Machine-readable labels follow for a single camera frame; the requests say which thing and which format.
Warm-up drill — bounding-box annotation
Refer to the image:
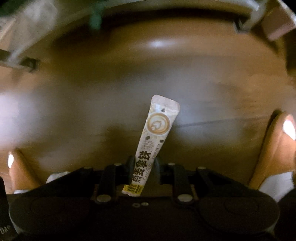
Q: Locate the right orange slipper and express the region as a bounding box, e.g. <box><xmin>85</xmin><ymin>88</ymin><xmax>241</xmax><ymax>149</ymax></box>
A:
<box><xmin>249</xmin><ymin>112</ymin><xmax>295</xmax><ymax>190</ymax></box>

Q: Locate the orange slipper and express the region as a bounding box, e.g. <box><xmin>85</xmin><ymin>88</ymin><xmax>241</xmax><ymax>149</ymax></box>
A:
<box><xmin>8</xmin><ymin>149</ymin><xmax>42</xmax><ymax>193</ymax></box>
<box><xmin>249</xmin><ymin>112</ymin><xmax>295</xmax><ymax>190</ymax></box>

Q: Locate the latte coffee stick packet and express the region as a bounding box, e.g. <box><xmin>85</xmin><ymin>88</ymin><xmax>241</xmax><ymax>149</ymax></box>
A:
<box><xmin>122</xmin><ymin>95</ymin><xmax>180</xmax><ymax>197</ymax></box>

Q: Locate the left orange slipper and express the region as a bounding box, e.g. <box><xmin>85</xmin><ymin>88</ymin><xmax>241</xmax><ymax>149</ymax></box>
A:
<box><xmin>8</xmin><ymin>149</ymin><xmax>42</xmax><ymax>193</ymax></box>

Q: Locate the metal bench frame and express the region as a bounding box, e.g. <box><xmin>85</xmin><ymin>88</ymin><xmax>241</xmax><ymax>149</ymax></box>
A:
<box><xmin>1</xmin><ymin>1</ymin><xmax>295</xmax><ymax>71</ymax></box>

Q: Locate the white sock foot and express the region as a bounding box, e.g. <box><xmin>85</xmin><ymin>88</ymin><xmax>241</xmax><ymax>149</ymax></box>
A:
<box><xmin>259</xmin><ymin>172</ymin><xmax>295</xmax><ymax>202</ymax></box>

